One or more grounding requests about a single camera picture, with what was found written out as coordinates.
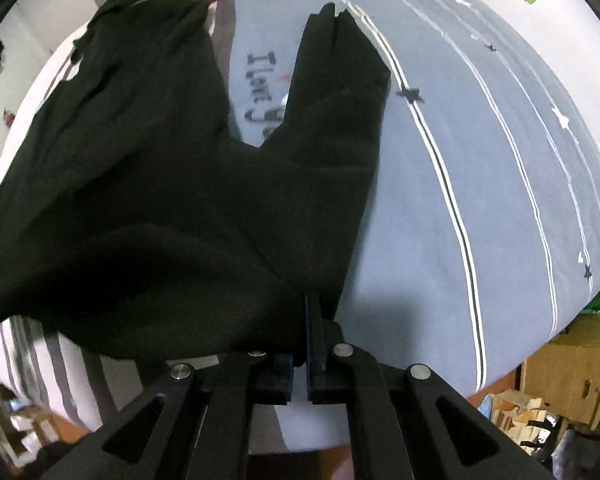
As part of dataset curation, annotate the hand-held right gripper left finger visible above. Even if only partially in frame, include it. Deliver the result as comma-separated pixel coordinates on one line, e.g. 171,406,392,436
40,350,295,480

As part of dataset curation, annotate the bed with striped sheet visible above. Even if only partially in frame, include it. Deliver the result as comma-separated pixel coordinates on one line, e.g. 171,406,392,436
0,0,600,453

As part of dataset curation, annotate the cardboard box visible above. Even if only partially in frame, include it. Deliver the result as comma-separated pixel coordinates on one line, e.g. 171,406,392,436
517,310,600,428

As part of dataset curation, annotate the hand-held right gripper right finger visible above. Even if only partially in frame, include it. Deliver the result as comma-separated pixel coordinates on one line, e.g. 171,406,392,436
304,294,556,480

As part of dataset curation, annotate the wood scraps pile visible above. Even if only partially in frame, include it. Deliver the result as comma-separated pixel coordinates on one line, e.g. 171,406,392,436
485,392,566,456

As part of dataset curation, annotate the black long-sleeve top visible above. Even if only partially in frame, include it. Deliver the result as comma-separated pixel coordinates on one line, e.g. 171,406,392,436
0,2,392,363

